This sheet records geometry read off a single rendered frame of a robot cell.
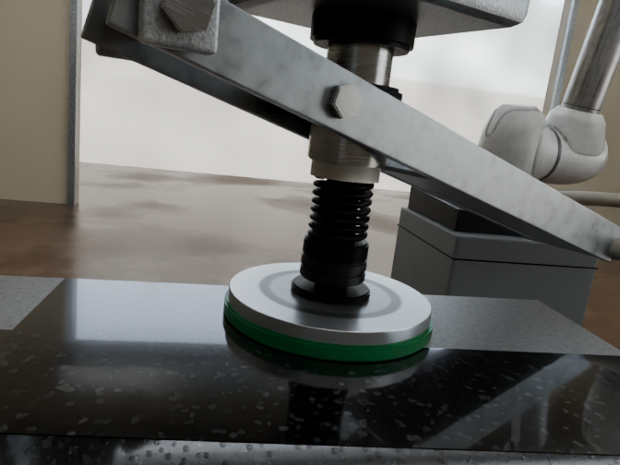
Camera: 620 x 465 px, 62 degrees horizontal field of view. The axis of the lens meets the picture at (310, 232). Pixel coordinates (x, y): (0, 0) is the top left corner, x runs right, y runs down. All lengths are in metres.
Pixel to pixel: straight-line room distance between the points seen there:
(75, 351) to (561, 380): 0.42
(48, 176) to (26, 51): 1.13
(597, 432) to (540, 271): 0.98
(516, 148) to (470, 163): 0.90
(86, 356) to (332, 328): 0.20
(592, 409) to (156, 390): 0.34
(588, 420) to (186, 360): 0.32
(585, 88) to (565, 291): 0.54
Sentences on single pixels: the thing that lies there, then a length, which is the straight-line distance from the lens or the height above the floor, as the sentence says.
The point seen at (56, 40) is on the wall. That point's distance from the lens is 5.44.
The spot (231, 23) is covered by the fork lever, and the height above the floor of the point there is 1.08.
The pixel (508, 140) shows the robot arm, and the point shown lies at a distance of 1.45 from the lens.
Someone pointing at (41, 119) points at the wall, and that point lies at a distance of 5.46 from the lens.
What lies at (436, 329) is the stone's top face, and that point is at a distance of 0.57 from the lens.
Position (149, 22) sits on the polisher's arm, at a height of 1.07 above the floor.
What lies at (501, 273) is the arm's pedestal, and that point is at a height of 0.71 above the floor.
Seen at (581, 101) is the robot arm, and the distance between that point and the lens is 1.60.
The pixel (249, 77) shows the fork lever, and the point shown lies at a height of 1.05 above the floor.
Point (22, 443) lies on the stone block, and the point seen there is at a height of 0.82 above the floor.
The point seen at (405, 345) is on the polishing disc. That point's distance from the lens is 0.49.
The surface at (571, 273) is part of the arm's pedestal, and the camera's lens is 1.47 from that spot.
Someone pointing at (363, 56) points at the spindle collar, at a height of 1.08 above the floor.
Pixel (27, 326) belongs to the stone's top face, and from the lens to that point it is 0.52.
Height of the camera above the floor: 1.02
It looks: 12 degrees down
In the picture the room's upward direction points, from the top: 7 degrees clockwise
